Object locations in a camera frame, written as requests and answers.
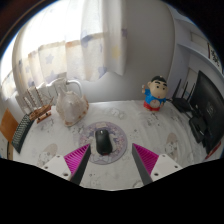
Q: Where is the cartoon boy figurine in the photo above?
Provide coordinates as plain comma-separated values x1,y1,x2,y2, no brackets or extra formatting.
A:
141,75,169,112

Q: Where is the round purple printed mouse pad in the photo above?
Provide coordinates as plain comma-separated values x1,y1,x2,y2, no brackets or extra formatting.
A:
78,121,129,166

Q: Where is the wooden model sailing ship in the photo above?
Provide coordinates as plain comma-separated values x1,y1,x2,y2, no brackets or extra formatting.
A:
20,85,55,125

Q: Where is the orange wooden chair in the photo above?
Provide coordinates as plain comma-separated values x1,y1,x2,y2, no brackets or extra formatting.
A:
0,108,19,144

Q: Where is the black keyboard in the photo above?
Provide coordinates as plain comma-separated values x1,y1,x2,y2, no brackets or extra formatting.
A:
11,114,36,155

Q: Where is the black router with antennas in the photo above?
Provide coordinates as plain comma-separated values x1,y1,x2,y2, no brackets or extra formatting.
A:
170,78,198,114

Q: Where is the white lace handbag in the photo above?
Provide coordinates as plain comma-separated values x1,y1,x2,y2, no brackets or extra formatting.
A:
54,78,90,128

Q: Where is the black device box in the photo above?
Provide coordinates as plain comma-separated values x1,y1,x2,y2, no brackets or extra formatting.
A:
188,114,211,144

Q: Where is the black computer mouse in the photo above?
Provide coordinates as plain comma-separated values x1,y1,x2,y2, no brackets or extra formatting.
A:
94,128,113,156

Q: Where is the white star-print curtain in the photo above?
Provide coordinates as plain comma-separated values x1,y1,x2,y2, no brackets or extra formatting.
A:
11,0,129,98

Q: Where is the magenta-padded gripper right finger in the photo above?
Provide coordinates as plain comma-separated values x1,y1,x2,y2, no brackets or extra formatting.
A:
131,142,184,186

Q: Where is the white printed tablecloth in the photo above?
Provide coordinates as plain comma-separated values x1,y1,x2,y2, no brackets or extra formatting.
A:
6,99,221,191

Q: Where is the red paper packet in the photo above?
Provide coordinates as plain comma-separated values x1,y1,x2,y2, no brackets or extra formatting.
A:
204,141,223,160

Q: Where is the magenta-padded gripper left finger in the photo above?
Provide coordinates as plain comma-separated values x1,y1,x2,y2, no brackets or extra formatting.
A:
41,143,92,186

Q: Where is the white wall shelf unit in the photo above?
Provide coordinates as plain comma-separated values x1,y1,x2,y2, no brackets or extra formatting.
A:
173,9,224,78

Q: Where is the black monitor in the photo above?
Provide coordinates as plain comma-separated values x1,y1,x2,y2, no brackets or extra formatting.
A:
193,70,224,155

